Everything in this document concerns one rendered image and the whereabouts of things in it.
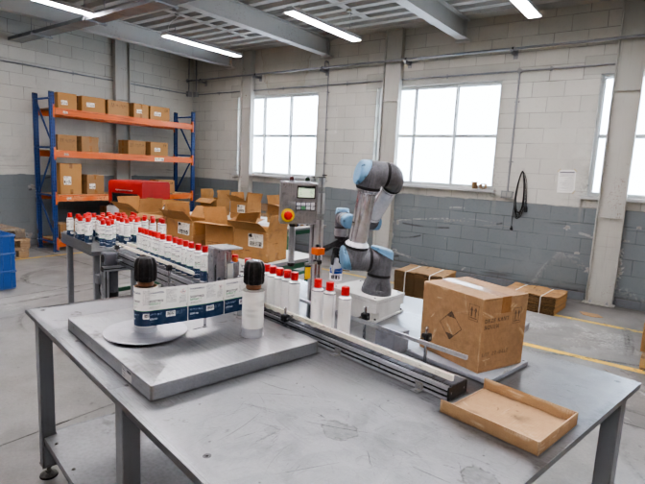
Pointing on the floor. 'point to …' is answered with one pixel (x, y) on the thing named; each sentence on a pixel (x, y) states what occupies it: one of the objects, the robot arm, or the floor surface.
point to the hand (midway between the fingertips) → (335, 271)
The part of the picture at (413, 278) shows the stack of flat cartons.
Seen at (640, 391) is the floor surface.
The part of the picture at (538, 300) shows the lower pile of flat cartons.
